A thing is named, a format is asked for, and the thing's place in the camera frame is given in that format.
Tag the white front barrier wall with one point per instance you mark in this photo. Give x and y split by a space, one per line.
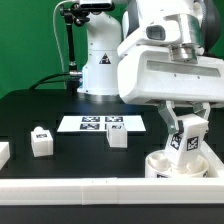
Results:
117 191

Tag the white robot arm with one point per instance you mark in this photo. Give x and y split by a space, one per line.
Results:
178 25

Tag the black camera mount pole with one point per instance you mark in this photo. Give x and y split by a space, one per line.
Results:
73 16

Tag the white marker sheet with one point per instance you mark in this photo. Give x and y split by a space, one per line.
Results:
96 123

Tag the white left barrier block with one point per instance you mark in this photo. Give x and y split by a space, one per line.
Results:
4 153

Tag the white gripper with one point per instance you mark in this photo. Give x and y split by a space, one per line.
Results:
147 76

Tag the black camera on mount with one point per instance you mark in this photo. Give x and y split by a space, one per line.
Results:
96 4

